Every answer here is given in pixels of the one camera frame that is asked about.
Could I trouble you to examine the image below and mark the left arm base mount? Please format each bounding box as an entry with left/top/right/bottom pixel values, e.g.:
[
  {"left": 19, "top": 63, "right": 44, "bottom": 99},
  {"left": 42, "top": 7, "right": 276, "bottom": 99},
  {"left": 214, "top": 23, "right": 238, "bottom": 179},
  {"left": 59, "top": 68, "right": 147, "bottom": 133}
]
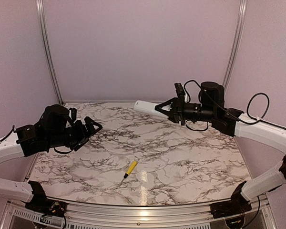
[{"left": 25, "top": 199, "right": 67, "bottom": 218}]

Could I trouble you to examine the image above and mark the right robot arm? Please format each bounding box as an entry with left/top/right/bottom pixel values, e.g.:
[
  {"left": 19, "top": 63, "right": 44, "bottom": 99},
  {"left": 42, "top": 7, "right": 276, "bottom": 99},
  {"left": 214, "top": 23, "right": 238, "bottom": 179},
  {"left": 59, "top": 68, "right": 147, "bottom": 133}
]
[{"left": 155, "top": 82, "right": 286, "bottom": 214}]

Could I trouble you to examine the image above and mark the front aluminium rail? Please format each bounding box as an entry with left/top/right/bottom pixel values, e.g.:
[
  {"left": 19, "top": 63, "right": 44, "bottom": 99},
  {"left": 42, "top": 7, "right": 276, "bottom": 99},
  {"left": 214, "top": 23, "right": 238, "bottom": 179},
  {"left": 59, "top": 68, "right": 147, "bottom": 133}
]
[{"left": 0, "top": 195, "right": 277, "bottom": 229}]

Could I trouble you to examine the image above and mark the right aluminium frame post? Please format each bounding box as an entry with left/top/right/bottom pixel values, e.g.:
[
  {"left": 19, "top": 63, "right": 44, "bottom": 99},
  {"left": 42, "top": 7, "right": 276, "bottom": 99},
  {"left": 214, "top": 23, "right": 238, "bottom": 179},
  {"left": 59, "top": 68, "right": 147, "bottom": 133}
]
[{"left": 223, "top": 0, "right": 248, "bottom": 90}]

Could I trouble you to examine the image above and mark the white remote control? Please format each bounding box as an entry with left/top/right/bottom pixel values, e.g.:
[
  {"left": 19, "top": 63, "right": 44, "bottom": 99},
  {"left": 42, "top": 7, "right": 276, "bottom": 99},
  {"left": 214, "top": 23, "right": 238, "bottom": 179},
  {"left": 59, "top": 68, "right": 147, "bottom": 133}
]
[{"left": 133, "top": 100, "right": 168, "bottom": 119}]

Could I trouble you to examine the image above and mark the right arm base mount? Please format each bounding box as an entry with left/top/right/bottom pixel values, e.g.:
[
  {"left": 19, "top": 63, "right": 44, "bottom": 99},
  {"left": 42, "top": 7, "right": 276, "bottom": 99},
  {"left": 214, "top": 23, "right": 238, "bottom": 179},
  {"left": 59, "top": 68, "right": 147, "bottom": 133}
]
[{"left": 210, "top": 200, "right": 252, "bottom": 219}]

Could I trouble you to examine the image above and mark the aluminium frame post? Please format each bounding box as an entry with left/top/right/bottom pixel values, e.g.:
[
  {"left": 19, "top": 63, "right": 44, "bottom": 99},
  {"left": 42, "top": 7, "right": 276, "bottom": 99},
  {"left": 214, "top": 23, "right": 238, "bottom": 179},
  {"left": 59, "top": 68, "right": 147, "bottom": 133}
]
[
  {"left": 36, "top": 0, "right": 64, "bottom": 104},
  {"left": 223, "top": 0, "right": 248, "bottom": 90}
]

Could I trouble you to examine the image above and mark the yellow handled screwdriver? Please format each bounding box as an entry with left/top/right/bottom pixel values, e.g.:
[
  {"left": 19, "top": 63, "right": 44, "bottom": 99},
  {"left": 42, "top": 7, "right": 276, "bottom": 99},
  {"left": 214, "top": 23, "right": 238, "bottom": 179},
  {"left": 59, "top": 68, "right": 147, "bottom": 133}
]
[{"left": 120, "top": 161, "right": 137, "bottom": 185}]

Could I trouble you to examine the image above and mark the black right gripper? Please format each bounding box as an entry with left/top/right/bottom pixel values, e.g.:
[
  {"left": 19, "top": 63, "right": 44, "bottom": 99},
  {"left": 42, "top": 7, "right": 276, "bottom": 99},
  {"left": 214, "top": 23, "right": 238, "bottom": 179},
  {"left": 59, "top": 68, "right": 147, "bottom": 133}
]
[{"left": 155, "top": 94, "right": 216, "bottom": 125}]

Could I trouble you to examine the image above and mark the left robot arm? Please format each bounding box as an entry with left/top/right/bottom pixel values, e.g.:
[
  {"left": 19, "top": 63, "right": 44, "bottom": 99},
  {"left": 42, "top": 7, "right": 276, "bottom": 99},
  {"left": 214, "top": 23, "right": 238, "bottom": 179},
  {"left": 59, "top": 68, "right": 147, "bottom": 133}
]
[{"left": 0, "top": 104, "right": 102, "bottom": 212}]

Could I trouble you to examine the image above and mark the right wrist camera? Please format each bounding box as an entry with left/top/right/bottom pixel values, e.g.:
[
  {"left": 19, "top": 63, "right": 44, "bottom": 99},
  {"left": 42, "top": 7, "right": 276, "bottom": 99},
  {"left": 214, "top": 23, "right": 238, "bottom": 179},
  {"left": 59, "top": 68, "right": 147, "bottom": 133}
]
[{"left": 174, "top": 83, "right": 188, "bottom": 102}]

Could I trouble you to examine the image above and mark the left aluminium frame post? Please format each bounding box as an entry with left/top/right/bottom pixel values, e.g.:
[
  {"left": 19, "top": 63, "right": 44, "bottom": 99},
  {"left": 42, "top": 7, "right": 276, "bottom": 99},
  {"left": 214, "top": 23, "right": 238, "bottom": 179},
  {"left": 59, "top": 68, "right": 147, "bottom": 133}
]
[{"left": 36, "top": 0, "right": 64, "bottom": 104}]

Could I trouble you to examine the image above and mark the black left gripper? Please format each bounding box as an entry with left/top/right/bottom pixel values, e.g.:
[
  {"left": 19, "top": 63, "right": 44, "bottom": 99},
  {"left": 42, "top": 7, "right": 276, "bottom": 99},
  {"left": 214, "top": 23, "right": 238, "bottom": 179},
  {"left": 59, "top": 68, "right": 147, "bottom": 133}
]
[{"left": 47, "top": 115, "right": 102, "bottom": 151}]

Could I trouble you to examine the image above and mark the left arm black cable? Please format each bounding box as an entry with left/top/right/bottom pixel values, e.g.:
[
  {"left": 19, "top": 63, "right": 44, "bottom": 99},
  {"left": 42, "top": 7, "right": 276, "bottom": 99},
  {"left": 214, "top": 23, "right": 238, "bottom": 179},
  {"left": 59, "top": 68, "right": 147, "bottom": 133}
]
[{"left": 0, "top": 125, "right": 74, "bottom": 155}]

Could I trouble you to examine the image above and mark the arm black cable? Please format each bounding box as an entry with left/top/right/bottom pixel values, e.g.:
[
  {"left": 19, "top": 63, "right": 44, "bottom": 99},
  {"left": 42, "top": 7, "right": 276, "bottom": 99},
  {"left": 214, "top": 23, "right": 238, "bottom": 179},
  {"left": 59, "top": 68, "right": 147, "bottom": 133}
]
[
  {"left": 183, "top": 80, "right": 286, "bottom": 134},
  {"left": 0, "top": 125, "right": 74, "bottom": 155}
]

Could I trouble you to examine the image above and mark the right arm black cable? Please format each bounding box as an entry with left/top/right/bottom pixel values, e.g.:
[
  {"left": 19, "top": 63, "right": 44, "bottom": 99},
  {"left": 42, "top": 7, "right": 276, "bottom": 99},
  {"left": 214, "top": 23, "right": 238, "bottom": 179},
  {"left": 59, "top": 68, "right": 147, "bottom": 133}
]
[{"left": 183, "top": 80, "right": 286, "bottom": 134}]

